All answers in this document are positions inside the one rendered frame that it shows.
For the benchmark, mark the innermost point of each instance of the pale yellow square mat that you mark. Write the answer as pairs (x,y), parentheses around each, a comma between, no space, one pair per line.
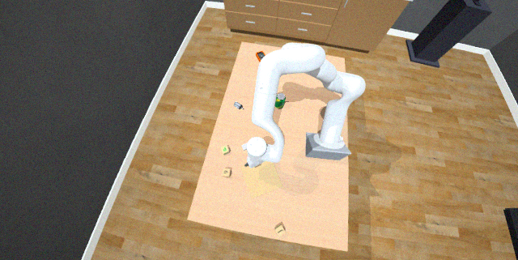
(262,179)

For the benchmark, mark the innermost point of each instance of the green soda can with yellow stripe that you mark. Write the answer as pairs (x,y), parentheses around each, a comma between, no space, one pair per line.
(280,100)

